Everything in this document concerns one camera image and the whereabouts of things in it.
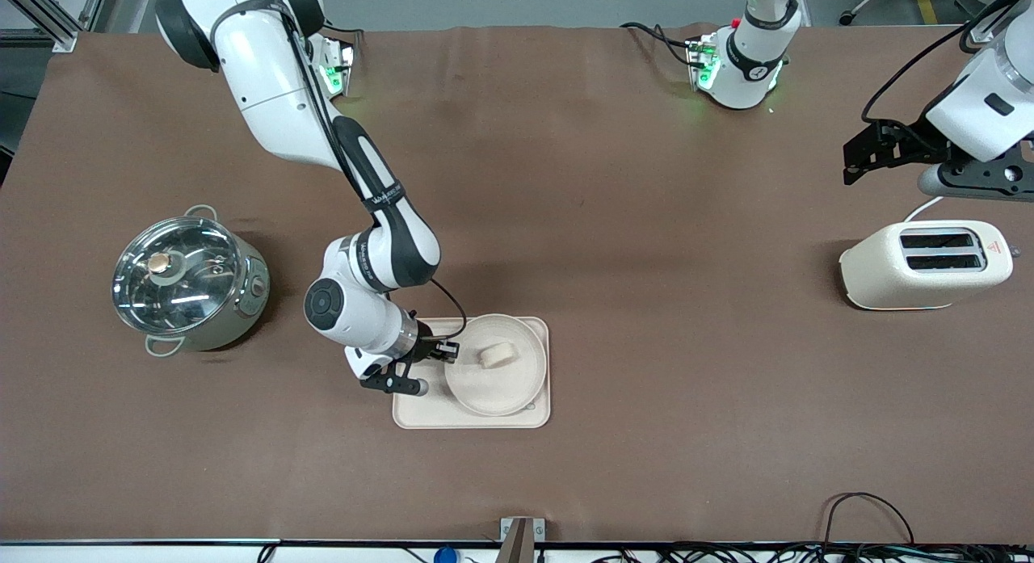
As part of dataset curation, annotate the glass pot lid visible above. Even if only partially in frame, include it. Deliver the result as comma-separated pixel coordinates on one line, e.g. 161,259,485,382
111,217,243,336

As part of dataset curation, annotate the white toaster cable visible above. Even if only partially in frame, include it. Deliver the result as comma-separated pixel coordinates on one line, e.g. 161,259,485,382
903,195,946,223

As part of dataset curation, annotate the black cable bundle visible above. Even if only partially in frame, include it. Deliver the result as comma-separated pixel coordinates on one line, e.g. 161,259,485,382
582,543,1034,563

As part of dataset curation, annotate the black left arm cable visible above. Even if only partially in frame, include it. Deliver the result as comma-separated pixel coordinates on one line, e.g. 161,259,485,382
860,0,1019,126

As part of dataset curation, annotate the steel pot with grey handles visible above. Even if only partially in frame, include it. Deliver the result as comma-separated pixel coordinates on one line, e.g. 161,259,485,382
111,205,271,358

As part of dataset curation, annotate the black looped cable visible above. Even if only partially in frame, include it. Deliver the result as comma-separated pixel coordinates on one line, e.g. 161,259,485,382
824,492,915,548

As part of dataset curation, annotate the black base power cable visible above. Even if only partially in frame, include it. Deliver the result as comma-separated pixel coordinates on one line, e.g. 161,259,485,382
620,22,697,67

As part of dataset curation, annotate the black chair caster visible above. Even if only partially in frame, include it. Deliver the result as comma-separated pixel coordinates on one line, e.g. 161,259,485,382
840,0,897,27

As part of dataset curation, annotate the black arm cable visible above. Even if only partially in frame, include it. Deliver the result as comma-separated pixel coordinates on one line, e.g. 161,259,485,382
860,0,1019,126
428,279,468,342

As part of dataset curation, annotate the metal table edge bracket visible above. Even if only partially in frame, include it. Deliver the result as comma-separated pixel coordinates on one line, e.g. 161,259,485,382
500,517,545,563

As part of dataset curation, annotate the cream round plate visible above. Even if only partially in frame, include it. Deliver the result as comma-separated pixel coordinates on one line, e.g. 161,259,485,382
444,313,546,417

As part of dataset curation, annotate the cream two-slot toaster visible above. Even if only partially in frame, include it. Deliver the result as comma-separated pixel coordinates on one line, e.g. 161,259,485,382
840,221,1015,311

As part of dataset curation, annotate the aluminium frame profile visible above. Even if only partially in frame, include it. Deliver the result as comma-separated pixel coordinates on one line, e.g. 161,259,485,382
0,0,110,53
972,0,1020,43

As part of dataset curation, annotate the cream rabbit print tray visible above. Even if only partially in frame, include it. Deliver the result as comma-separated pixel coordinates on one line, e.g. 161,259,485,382
393,317,552,430

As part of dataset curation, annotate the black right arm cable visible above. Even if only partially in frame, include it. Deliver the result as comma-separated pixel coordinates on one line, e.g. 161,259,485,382
428,279,468,342

